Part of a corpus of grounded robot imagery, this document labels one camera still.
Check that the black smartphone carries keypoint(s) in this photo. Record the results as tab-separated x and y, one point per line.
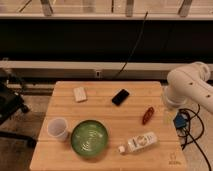
120	97

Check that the translucent plastic cup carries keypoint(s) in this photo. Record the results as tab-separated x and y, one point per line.
58	129

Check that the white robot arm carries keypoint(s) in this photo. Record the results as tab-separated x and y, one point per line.
189	82

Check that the blue power adapter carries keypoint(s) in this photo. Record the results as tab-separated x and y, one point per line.
179	121

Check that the white sponge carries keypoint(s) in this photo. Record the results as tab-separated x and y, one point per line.
79	94

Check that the green ceramic bowl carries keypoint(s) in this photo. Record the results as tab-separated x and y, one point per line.
89	138

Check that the white plastic bottle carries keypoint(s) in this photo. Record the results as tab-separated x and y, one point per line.
138	142

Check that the black office chair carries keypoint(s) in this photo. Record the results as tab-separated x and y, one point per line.
10	102

